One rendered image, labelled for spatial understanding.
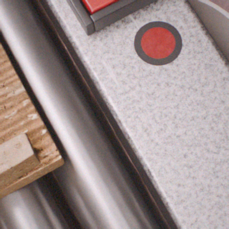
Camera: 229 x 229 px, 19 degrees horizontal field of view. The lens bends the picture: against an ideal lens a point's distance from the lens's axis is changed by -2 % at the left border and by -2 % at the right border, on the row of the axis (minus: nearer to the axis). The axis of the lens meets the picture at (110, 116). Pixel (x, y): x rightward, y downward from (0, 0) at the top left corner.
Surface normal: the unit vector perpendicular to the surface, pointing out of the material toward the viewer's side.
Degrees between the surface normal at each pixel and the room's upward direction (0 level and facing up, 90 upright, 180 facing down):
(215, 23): 87
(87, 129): 32
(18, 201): 4
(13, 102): 0
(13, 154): 5
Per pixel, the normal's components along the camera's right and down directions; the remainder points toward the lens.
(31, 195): 0.41, -0.50
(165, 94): -0.06, -0.29
